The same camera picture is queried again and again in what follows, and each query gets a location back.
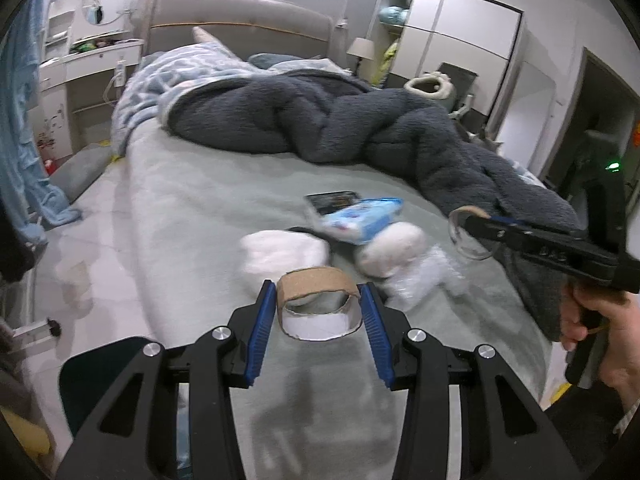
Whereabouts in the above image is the clear tape ring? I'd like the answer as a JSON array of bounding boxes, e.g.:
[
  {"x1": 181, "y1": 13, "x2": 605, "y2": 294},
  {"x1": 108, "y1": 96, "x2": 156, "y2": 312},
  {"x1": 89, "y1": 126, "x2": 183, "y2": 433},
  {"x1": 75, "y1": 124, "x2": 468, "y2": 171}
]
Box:
[{"x1": 448, "y1": 205, "x2": 499, "y2": 262}]

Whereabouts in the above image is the blue tissue packet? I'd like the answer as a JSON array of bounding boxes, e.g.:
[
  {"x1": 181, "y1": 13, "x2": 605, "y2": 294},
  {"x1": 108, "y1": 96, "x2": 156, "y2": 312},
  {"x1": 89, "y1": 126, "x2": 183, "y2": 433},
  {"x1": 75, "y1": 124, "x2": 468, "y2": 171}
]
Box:
[{"x1": 319, "y1": 197, "x2": 404, "y2": 245}]

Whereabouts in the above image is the dark teal trash bin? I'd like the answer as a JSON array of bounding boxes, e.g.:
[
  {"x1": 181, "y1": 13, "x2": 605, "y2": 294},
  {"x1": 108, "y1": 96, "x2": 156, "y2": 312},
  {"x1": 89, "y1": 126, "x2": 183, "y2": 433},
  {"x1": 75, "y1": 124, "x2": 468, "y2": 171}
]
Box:
[{"x1": 58, "y1": 336, "x2": 152, "y2": 438}]

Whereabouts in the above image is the person's right hand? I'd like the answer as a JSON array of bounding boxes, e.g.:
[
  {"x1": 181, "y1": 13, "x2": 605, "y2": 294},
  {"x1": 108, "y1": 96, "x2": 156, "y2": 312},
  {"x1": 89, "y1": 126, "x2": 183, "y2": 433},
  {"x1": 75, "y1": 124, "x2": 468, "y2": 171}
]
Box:
[{"x1": 560, "y1": 282, "x2": 639, "y2": 412}]

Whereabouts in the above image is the clear bubble wrap piece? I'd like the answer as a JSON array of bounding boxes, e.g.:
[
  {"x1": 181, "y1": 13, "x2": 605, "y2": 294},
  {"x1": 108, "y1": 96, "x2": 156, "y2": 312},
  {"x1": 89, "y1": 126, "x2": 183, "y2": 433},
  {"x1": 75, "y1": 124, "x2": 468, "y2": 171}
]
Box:
[{"x1": 383, "y1": 245, "x2": 466, "y2": 311}]

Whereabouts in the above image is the white sock right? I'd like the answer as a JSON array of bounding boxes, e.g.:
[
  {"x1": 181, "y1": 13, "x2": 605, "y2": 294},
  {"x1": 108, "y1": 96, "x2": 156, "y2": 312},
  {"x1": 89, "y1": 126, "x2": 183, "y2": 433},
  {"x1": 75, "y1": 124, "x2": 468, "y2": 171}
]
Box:
[{"x1": 354, "y1": 221, "x2": 427, "y2": 278}]

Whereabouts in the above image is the white sock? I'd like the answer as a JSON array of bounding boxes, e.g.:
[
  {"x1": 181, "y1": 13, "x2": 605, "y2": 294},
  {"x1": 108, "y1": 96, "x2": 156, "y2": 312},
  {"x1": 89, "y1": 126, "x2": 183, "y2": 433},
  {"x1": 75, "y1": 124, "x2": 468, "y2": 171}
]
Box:
[
  {"x1": 240, "y1": 230, "x2": 330, "y2": 294},
  {"x1": 354, "y1": 221, "x2": 427, "y2": 278}
]

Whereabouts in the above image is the white sock left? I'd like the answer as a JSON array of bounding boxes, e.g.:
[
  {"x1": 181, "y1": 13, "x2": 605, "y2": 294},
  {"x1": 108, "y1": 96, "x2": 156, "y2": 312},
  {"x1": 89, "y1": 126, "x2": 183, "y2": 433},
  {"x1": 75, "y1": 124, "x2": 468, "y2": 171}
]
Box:
[{"x1": 240, "y1": 230, "x2": 330, "y2": 294}]

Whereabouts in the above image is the bed with grey sheet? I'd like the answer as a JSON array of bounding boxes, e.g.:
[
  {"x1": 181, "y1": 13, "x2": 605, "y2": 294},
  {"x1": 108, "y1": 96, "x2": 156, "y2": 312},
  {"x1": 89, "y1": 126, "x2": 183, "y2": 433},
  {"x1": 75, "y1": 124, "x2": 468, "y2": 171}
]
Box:
[{"x1": 23, "y1": 120, "x2": 551, "y2": 479}]

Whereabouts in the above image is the white clothes rack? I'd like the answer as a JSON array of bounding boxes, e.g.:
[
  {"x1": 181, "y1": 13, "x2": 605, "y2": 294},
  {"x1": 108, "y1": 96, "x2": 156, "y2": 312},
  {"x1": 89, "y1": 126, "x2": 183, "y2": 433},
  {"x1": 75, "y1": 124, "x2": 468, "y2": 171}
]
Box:
[{"x1": 10, "y1": 318, "x2": 62, "y2": 344}]

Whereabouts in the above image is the green cat bed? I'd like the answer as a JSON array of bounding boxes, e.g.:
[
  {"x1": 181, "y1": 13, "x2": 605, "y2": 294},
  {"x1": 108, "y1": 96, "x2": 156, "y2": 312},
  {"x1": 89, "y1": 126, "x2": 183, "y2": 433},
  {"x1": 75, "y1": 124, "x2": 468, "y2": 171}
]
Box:
[{"x1": 404, "y1": 72, "x2": 457, "y2": 112}]

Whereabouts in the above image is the grey floor cushion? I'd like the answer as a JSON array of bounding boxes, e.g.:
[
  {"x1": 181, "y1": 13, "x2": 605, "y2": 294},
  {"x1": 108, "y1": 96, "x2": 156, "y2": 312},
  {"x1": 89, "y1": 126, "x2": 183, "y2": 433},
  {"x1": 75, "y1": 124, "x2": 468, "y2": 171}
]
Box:
[{"x1": 50, "y1": 143, "x2": 112, "y2": 204}]

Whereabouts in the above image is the dark grey fleece blanket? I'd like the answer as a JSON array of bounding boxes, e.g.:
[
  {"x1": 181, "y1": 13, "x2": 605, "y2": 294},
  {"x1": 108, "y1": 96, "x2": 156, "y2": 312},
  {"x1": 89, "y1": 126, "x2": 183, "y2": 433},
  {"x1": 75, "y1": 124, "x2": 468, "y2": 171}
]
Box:
[{"x1": 167, "y1": 69, "x2": 582, "y2": 340}]

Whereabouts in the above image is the light blue hanging towel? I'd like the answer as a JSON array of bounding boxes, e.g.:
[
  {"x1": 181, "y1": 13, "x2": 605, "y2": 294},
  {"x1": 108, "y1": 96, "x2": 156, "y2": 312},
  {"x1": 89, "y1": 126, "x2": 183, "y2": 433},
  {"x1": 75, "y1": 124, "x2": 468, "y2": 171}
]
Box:
[{"x1": 1, "y1": 0, "x2": 80, "y2": 246}]

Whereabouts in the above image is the blue patterned quilt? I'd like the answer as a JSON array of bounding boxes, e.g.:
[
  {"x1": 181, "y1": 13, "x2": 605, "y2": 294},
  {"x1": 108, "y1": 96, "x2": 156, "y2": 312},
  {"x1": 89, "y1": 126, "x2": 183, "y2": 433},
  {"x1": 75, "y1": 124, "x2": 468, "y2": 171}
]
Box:
[{"x1": 111, "y1": 39, "x2": 352, "y2": 157}]

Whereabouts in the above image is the white wardrobe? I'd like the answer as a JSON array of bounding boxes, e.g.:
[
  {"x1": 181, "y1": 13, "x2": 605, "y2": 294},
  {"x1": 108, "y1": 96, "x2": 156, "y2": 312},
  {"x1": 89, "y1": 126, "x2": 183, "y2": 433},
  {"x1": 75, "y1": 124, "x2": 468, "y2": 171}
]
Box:
[{"x1": 367, "y1": 0, "x2": 526, "y2": 136}]

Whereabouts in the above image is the bedside lamp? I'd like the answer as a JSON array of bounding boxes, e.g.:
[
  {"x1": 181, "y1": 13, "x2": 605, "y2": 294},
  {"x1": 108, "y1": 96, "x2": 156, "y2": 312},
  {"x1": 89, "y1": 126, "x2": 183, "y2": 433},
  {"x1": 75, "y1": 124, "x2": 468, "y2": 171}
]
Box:
[{"x1": 346, "y1": 37, "x2": 374, "y2": 75}]

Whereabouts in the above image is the white dressing table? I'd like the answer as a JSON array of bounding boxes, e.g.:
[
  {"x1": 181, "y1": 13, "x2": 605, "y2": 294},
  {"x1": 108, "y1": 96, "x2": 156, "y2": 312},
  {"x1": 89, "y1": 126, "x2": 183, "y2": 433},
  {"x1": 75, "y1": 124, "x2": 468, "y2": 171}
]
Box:
[{"x1": 34, "y1": 0, "x2": 144, "y2": 162}]

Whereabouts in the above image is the grey padded headboard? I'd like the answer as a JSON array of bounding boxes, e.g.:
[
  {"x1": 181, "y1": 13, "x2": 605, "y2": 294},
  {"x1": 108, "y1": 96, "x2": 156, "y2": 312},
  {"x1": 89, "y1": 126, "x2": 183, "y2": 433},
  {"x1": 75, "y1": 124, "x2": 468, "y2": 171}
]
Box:
[{"x1": 139, "y1": 0, "x2": 337, "y2": 61}]

